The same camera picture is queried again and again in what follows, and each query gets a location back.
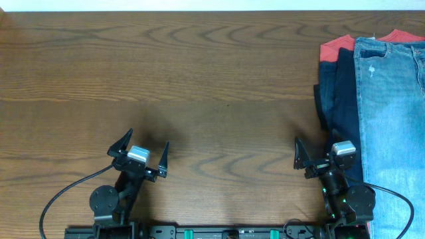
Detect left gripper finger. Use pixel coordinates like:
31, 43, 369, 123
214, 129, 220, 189
107, 128, 133, 158
158, 142, 169, 178

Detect light blue denim jeans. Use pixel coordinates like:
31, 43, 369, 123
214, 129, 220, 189
354, 37, 424, 238

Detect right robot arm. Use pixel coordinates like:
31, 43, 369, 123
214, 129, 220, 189
294, 137, 376, 238

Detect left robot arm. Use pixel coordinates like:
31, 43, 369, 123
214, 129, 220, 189
89, 129, 169, 238

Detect black garment under pile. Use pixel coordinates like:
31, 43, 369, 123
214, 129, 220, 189
313, 84, 328, 130

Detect navy blue folded garment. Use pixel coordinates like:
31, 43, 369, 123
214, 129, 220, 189
317, 48, 363, 181

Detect red t-shirt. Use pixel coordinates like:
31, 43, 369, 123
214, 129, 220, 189
319, 29, 424, 62

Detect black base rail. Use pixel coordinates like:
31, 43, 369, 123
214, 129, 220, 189
64, 222, 330, 239

